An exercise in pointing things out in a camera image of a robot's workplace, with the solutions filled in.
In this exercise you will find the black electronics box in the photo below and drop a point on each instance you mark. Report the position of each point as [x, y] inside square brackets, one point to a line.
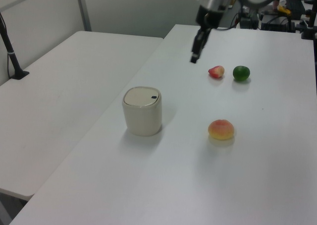
[248, 20]

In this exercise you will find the green lime fruit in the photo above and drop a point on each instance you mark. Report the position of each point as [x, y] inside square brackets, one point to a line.
[241, 73]

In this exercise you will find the red toy strawberry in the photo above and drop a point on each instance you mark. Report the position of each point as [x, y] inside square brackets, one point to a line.
[216, 72]

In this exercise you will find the yellow tool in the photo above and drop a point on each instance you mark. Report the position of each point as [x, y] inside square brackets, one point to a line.
[284, 10]

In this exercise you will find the black desk equipment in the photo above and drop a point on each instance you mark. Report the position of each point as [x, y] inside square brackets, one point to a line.
[277, 23]

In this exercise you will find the cream garbage bin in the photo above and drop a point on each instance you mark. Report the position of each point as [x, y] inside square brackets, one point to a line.
[142, 122]

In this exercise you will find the white side table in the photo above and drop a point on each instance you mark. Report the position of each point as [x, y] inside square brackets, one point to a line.
[49, 98]

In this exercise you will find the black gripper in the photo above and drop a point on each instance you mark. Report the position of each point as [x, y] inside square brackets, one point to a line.
[209, 18]

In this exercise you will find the cream bin lid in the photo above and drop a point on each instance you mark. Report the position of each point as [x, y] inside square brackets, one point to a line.
[140, 97]

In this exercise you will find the black camera stand pole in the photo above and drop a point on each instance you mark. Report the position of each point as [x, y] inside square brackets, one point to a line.
[12, 59]

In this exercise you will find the orange pink toy peach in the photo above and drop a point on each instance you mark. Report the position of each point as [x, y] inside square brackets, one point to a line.
[221, 129]

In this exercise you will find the black tripod clamp stand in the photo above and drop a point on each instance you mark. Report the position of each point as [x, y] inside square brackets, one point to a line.
[308, 28]

